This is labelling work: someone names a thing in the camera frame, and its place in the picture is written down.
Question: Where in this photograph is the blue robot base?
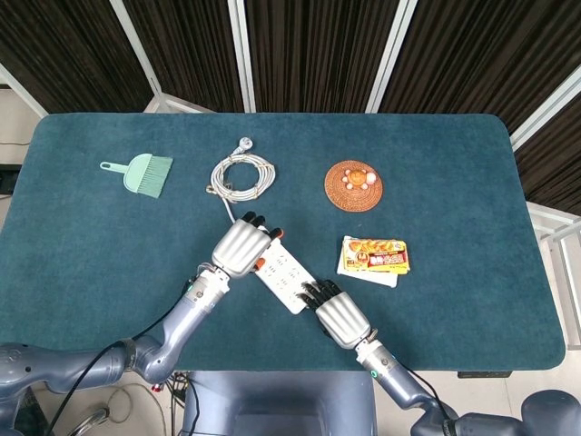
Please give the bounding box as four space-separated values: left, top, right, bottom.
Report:
181 370 379 436

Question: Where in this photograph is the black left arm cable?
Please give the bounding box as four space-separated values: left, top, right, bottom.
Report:
44 299 194 436

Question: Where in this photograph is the white power strip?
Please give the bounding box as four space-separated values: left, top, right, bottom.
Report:
252 237 320 315

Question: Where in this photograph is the black desk control panel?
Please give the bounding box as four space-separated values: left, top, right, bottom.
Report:
458 371 515 380

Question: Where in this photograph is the white metal rack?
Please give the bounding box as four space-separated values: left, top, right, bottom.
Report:
527 201 581 352

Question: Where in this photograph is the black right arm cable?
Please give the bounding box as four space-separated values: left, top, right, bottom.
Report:
401 365 459 421

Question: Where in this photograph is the white cable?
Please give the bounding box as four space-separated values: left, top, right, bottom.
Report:
205 137 277 226

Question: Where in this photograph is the round woven rattan coaster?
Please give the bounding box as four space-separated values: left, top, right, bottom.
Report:
323 160 385 213

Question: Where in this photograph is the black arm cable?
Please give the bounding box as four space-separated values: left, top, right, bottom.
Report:
401 365 459 421
44 299 194 436

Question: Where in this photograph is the yellow curry food box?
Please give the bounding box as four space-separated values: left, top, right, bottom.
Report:
340 235 410 276

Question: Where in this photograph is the green bristle hand brush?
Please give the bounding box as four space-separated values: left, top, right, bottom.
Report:
135 154 175 200

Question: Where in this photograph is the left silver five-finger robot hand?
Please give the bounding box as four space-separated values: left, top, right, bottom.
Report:
210 210 287 280

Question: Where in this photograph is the orange turtle toy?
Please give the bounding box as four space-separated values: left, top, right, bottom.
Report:
341 167 379 190

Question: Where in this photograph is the teal table cloth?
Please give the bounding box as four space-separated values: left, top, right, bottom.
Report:
0 112 566 373

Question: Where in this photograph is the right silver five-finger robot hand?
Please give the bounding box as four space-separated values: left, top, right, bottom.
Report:
296 278 379 352

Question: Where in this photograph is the dark pleated curtain panel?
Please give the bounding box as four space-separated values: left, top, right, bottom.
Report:
122 0 247 114
243 0 401 114
0 0 154 115
378 0 581 134

